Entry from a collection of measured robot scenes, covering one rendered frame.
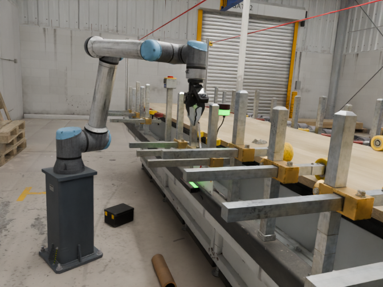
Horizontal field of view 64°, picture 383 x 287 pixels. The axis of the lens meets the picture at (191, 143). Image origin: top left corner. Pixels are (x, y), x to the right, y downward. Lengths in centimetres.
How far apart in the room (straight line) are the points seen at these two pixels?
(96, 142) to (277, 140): 138
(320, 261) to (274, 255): 18
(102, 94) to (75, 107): 736
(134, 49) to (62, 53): 789
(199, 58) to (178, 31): 822
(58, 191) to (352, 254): 158
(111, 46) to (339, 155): 121
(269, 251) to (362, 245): 27
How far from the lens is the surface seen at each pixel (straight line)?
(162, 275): 199
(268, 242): 108
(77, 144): 204
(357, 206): 76
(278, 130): 98
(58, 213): 210
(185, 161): 137
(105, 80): 197
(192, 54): 141
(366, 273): 50
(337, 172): 80
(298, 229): 129
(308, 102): 1143
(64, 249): 220
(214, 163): 138
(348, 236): 111
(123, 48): 157
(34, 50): 947
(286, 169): 94
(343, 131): 78
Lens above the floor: 119
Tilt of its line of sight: 11 degrees down
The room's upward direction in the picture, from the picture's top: 3 degrees clockwise
